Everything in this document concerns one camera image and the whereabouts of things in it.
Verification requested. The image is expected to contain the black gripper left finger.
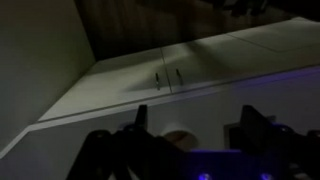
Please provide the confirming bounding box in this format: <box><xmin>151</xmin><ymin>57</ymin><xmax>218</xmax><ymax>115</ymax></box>
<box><xmin>66</xmin><ymin>104</ymin><xmax>188</xmax><ymax>180</ymax></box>

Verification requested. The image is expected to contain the metal cabinet handle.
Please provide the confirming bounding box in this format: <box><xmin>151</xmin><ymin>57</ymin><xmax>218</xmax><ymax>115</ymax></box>
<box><xmin>154</xmin><ymin>72</ymin><xmax>161</xmax><ymax>91</ymax></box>
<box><xmin>175</xmin><ymin>68</ymin><xmax>184</xmax><ymax>86</ymax></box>

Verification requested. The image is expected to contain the white round bowl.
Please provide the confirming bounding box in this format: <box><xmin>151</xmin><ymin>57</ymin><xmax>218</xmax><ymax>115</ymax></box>
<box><xmin>160</xmin><ymin>122</ymin><xmax>198</xmax><ymax>151</ymax></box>

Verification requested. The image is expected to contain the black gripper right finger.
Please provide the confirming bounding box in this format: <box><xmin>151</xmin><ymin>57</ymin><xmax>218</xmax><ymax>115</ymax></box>
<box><xmin>228</xmin><ymin>104</ymin><xmax>320</xmax><ymax>180</ymax></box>

